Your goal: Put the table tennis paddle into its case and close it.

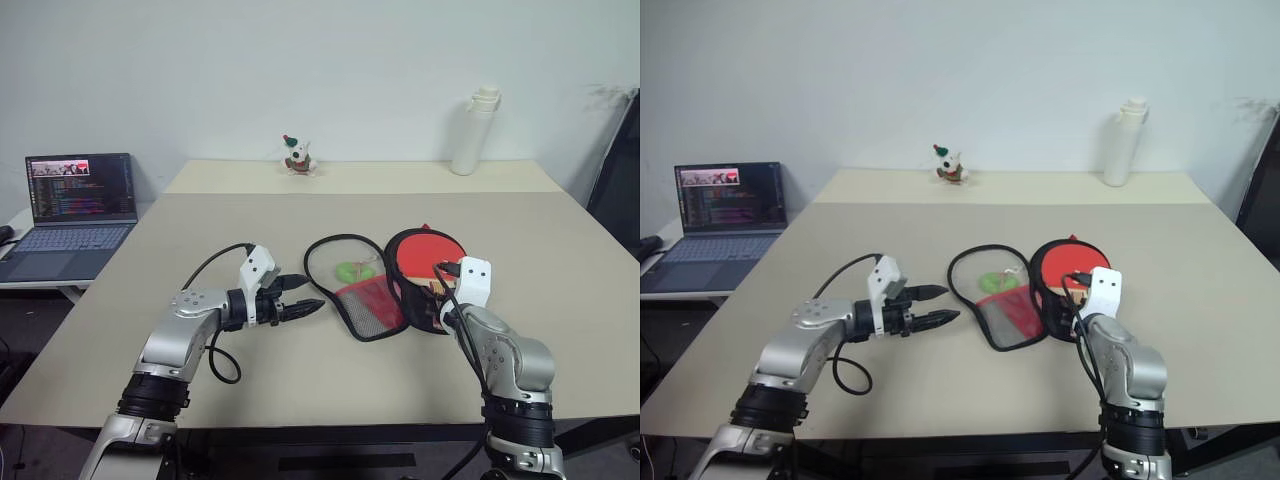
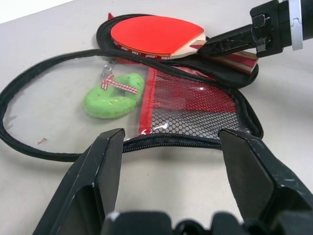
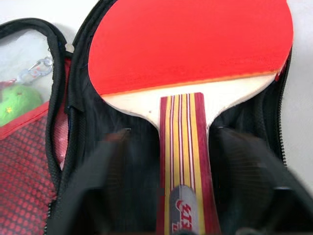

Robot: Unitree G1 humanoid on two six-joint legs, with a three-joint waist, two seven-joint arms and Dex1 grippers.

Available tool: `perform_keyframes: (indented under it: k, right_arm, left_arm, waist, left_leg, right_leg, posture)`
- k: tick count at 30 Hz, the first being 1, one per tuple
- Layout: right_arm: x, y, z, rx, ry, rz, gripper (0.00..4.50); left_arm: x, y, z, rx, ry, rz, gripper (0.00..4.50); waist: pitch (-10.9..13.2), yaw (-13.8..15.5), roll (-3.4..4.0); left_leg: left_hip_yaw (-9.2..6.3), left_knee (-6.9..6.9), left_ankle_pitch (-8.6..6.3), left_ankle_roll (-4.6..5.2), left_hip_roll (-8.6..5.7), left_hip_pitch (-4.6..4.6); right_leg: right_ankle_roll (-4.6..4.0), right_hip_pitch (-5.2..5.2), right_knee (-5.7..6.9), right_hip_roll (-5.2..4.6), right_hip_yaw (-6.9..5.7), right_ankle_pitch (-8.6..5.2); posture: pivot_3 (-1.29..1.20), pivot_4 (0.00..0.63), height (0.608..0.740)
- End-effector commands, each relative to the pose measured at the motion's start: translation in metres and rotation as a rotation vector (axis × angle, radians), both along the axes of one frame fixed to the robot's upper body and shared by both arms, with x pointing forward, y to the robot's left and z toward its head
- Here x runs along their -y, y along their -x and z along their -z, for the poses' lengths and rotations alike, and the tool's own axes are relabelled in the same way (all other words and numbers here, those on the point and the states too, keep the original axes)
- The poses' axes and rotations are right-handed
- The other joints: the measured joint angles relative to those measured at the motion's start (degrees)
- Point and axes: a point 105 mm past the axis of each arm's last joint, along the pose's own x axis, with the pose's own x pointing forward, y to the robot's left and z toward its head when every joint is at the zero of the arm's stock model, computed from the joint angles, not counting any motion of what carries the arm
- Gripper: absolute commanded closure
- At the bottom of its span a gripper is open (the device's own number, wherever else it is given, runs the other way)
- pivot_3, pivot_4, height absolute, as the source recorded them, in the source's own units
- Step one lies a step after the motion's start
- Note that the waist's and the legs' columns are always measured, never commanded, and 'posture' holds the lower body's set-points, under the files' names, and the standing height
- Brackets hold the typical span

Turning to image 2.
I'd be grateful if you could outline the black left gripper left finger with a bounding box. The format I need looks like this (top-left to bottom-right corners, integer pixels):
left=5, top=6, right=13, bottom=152
left=33, top=128, right=126, bottom=235

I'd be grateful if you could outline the green plush keychain charm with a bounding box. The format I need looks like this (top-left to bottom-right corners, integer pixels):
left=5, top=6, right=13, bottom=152
left=83, top=61, right=145, bottom=120

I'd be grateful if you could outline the red and black paddle case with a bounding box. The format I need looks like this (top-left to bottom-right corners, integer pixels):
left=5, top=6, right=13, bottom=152
left=0, top=13, right=265, bottom=162

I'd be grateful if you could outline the red table tennis paddle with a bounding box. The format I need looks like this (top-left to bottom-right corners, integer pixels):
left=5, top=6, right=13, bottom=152
left=110, top=16, right=260, bottom=75

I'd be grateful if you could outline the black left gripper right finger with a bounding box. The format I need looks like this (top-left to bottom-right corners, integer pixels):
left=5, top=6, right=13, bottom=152
left=219, top=129, right=313, bottom=221

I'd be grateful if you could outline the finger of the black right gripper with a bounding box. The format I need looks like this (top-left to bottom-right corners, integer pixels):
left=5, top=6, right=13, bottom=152
left=198, top=31, right=257, bottom=58
left=209, top=23, right=253, bottom=44

